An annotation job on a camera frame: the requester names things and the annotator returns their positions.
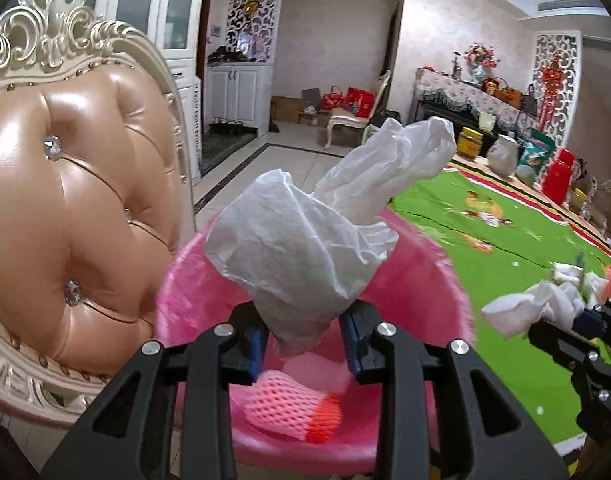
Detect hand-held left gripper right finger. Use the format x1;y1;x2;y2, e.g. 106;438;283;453
340;304;571;480

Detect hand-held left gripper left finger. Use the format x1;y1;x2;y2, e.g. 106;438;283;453
40;302;269;480

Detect pink trash bin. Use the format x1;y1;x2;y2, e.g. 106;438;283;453
153;207;476;480

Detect large white tissue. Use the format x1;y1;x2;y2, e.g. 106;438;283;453
204;116;457;358

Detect small white tissue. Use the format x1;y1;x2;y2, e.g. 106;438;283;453
550;261;609;306

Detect pink orange foam fruit net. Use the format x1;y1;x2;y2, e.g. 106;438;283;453
243;367;343;445

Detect red thermos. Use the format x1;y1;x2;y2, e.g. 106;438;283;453
543;148;577;206

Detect green printed bag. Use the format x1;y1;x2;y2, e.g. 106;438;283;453
515;127;556;186

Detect white teapot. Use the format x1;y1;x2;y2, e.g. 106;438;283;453
487;132;520;177

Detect dark door mat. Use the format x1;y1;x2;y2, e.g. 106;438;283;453
200;124;262;175

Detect ornate tan leather chair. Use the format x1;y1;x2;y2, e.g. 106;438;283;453
0;0;196;431

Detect cream carved armchair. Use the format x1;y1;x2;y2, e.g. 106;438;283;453
325;70;392;150

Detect brown cardboard box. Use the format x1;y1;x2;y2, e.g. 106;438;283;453
272;96;302;123

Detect orange basket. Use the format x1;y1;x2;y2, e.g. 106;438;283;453
494;77;523;109

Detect large red gift bag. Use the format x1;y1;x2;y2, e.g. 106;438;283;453
345;87;377;117

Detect small red gift bag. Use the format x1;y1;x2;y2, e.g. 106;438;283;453
319;85;346;111

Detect tall white lattice screen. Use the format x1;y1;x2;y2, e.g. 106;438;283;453
532;32;583;147

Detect black piano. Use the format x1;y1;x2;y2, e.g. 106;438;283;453
418;97;523;143

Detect white shoe cabinet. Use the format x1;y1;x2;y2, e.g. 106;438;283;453
206;62;275;139

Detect floral lace piano cloth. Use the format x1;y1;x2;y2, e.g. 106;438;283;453
413;66;529;128

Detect flower vase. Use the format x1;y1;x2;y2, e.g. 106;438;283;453
464;42;499;84

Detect white lattice screen above cabinet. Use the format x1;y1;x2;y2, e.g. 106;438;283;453
226;0;282;63

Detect tall white glass-door cabinet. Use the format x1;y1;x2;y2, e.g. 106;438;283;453
93;0;207;186

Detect red knot wall ornament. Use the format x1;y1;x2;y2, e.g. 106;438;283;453
539;55;562;126

